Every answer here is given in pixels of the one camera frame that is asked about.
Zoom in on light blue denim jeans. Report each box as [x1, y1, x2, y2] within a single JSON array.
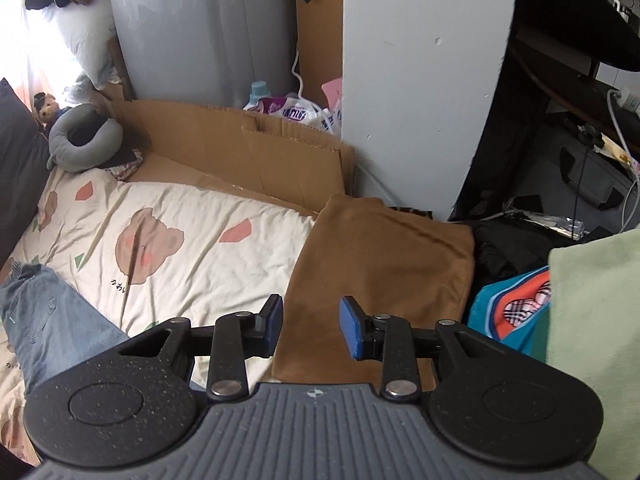
[[0, 260, 132, 397]]

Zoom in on small patterned cloth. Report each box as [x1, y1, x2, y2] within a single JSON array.
[[107, 147, 147, 182]]

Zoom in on brown folded cloth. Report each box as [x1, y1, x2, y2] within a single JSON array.
[[272, 194, 477, 396]]

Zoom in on teal printed garment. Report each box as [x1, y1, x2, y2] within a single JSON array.
[[465, 265, 554, 362]]

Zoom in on dark wooden shelf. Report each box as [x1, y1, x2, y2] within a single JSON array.
[[510, 0, 640, 133]]

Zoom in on brown plush toy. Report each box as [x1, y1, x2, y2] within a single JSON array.
[[32, 91, 64, 127]]

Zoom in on grey plastic-wrapped roll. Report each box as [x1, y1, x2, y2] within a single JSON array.
[[104, 0, 302, 109]]

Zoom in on flat brown cardboard sheet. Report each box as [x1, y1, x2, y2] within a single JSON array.
[[102, 82, 358, 217]]

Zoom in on white power strip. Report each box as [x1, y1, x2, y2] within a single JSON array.
[[607, 86, 640, 117]]

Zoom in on cream bear print bed sheet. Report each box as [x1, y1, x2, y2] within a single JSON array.
[[0, 165, 322, 466]]

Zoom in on blue cap detergent bottle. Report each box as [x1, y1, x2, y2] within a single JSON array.
[[247, 80, 269, 109]]

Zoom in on grey suitcase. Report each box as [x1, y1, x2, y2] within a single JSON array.
[[505, 125, 640, 237]]

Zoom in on silver foil packet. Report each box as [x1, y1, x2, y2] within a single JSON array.
[[502, 197, 587, 242]]

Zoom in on grey neck pillow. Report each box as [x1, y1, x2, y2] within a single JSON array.
[[46, 103, 126, 174]]

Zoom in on white plastic-wrapped pillow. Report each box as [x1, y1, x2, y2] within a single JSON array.
[[25, 0, 122, 92]]

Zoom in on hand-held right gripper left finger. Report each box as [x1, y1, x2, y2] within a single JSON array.
[[118, 294, 286, 403]]

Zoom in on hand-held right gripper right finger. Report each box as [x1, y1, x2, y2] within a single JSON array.
[[339, 296, 494, 403]]

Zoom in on white purple refill pouch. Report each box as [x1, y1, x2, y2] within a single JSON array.
[[243, 92, 335, 133]]

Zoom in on pink card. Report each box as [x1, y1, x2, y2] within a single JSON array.
[[321, 77, 346, 112]]

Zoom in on black clothes pile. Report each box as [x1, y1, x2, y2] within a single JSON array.
[[470, 220, 577, 302]]

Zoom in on dark grey quilt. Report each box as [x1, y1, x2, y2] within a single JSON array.
[[0, 77, 54, 267]]

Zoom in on light green towel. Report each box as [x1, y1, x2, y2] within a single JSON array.
[[545, 227, 640, 480]]

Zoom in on white cable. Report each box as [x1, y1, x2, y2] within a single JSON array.
[[291, 49, 308, 98]]

